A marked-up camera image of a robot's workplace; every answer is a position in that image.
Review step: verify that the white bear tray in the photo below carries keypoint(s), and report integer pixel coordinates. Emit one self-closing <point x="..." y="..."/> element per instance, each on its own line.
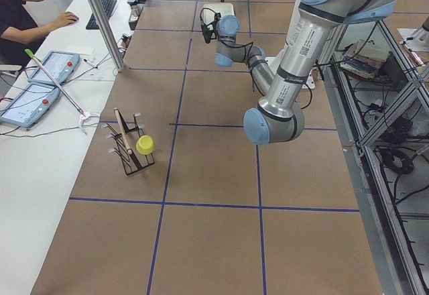
<point x="211" y="8"/>

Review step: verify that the yellow cup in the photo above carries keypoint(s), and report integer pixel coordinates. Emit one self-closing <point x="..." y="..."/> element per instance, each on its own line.
<point x="145" y="145"/>

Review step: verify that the steel cylinder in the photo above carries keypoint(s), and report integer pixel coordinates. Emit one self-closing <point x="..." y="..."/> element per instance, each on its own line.
<point x="134" y="15"/>

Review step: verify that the black marker pen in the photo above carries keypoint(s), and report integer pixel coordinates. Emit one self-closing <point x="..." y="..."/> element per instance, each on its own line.
<point x="93" y="65"/>

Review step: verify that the magazine stack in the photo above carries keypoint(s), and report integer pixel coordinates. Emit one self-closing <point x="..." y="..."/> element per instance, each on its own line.
<point x="364" y="59"/>

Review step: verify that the upper teach pendant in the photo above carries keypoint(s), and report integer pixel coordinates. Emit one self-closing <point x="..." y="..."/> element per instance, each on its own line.
<point x="59" y="64"/>

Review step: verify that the teach pendant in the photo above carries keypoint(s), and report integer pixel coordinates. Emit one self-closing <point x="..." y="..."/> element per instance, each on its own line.
<point x="59" y="64"/>
<point x="30" y="105"/>

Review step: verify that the metal rod with green tip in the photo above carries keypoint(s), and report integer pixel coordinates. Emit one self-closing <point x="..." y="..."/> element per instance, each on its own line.
<point x="84" y="115"/>

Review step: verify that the seated person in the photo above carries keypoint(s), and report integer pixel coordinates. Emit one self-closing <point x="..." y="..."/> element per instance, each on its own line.
<point x="19" y="31"/>

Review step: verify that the lower teach pendant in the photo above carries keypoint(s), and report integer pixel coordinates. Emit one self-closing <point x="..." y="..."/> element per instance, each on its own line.
<point x="30" y="105"/>

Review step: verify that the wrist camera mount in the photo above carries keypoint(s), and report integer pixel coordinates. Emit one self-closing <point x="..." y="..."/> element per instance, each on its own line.
<point x="209" y="31"/>

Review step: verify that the aluminium frame post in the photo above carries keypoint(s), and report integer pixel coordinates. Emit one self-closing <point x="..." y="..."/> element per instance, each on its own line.
<point x="107" y="34"/>

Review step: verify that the black wire cup rack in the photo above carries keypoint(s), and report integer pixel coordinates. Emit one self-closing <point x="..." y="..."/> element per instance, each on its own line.
<point x="125" y="137"/>

